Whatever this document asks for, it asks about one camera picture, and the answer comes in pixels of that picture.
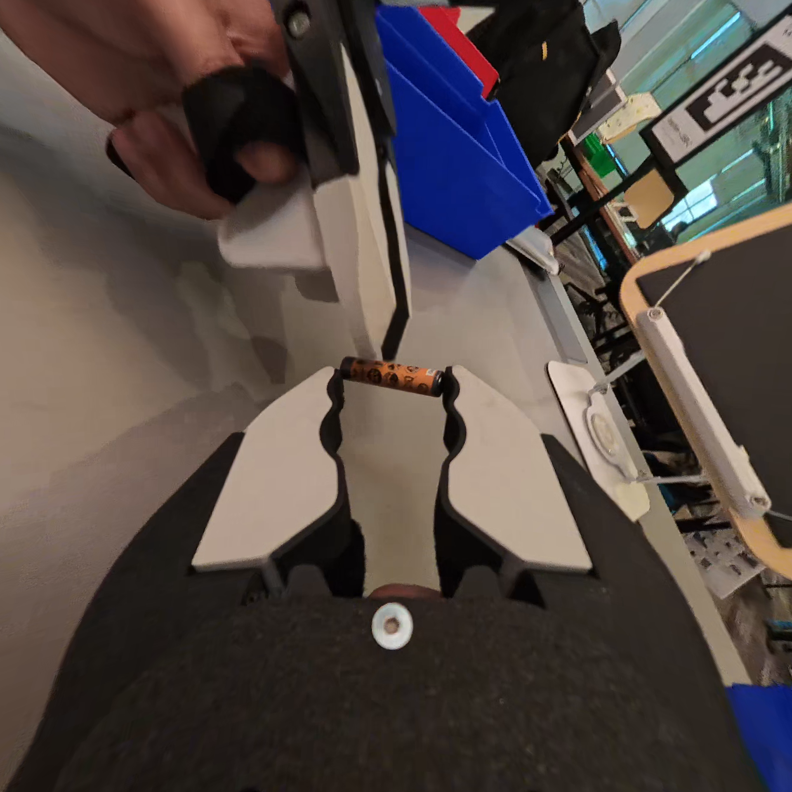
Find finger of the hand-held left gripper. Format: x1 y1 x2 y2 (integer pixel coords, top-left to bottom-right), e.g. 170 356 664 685
312 48 398 360
379 144 414 362

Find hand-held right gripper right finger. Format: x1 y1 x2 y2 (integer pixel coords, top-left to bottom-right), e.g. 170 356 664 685
434 364 595 573

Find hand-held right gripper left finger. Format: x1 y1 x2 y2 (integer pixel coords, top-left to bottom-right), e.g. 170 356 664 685
191 365 352 571

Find orange battery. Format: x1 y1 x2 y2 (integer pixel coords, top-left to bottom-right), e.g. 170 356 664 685
338 355 446 397

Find blue storage bin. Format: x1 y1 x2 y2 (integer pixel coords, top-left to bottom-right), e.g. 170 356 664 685
723 679 792 792
373 3 556 261

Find person's left hand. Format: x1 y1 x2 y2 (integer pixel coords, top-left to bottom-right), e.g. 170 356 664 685
0 0 299 222

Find white folded sheet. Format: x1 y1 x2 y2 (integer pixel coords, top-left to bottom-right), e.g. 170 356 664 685
506 224 562 277

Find red storage bin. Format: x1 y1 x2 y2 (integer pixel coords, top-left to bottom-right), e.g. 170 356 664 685
417 5 501 101

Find white mounting bar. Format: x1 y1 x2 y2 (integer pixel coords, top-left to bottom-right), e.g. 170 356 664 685
635 306 774 522

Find black bag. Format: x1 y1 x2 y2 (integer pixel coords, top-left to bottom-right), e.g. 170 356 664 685
464 0 622 167

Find printed paper sheets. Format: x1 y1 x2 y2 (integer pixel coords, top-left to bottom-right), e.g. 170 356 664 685
682 531 769 601

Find small white display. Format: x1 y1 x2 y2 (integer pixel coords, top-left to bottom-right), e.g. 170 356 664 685
568 70 627 146

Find tan wooden panel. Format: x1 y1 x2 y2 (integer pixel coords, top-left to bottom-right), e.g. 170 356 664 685
622 169 677 231

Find framed marker sign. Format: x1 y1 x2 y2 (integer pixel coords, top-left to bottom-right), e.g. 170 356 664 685
639 7 792 168

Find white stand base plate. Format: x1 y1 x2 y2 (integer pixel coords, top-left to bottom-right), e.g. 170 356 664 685
546 359 652 523

